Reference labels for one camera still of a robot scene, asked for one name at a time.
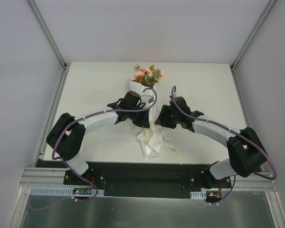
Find left aluminium frame post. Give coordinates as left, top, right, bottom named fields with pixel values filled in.
left=26, top=0, right=68, bottom=70

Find translucent white wrapping paper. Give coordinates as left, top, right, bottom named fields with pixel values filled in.
left=128, top=81, right=164, bottom=159

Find right aluminium frame post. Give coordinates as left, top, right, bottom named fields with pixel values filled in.
left=230, top=0, right=278, bottom=72

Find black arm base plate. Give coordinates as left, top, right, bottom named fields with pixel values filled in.
left=35, top=161, right=263, bottom=198

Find white cable duct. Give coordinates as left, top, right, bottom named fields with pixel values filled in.
left=190, top=191, right=207, bottom=200
left=30, top=187, right=105, bottom=197

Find aluminium frame post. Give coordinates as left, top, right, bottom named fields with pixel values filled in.
left=26, top=0, right=68, bottom=70
left=230, top=0, right=278, bottom=72

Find left white cable duct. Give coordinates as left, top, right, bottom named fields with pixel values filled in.
left=30, top=187, right=105, bottom=197

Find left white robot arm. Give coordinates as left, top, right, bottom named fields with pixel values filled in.
left=46, top=91, right=152, bottom=185

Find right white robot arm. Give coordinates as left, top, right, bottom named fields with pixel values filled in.
left=155, top=96, right=267, bottom=189

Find right white cable duct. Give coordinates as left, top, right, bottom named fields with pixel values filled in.
left=190, top=191, right=207, bottom=200

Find pink rose stem with leaves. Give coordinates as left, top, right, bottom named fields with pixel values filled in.
left=134, top=65, right=163, bottom=88

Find cream printed ribbon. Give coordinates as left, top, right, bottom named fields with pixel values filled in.
left=124, top=121, right=183, bottom=165

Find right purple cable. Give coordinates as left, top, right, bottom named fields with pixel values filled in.
left=170, top=85, right=278, bottom=207

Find aluminium front rail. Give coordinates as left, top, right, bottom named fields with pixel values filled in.
left=20, top=166, right=277, bottom=191

